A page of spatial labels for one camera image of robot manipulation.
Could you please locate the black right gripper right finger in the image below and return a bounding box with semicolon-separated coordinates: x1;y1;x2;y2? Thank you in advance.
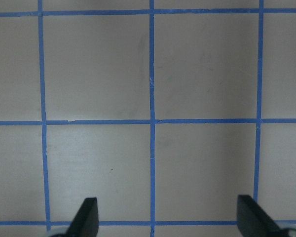
236;195;285;237

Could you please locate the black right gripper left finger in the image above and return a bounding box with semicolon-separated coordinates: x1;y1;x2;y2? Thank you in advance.
65;197;99;237

